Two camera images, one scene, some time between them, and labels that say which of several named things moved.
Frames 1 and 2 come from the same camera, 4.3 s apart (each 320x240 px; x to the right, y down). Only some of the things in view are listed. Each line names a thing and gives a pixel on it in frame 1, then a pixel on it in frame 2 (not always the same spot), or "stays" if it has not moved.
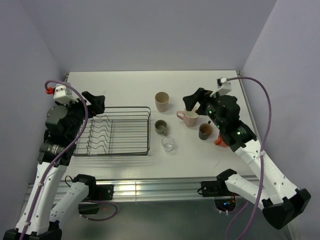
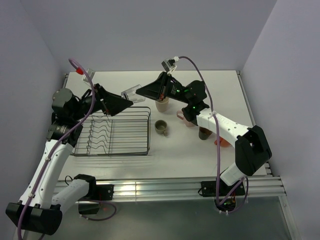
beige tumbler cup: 162,100 stays
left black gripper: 96,101 to 111,104
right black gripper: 190,100 to 159,89
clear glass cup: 168,143 to 130,95
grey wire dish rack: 119,131 stays
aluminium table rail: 156,190 stays
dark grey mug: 205,129 stays
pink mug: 190,118 stays
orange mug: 219,141 stays
